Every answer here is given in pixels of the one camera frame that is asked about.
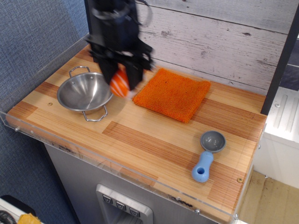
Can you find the grey toy fridge cabinet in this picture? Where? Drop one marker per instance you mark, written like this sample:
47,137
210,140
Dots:
80,179

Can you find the orange salmon sushi toy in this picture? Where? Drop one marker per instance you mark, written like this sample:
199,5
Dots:
119,85

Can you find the silver dispenser button panel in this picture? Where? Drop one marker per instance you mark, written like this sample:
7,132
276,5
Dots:
120,209

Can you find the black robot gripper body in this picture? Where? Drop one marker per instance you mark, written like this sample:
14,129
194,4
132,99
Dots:
116,37

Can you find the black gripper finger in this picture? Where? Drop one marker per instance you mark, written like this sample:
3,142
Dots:
134,71
108,67

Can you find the orange knitted cloth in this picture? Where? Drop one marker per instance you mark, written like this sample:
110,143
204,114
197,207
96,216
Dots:
172,95

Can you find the blue grey toy scoop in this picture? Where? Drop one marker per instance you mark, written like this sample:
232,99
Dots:
212,142

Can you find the silver metal bowl with handles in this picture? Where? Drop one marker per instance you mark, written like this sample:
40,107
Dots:
85,92

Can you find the white ribbed side unit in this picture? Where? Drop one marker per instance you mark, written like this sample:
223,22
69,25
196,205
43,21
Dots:
277,155

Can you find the dark right upright post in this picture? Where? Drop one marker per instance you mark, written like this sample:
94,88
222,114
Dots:
282,63

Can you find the clear acrylic guard rail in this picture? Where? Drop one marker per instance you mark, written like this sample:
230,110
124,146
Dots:
145,147

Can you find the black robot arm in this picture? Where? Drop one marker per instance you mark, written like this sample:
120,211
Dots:
116,7

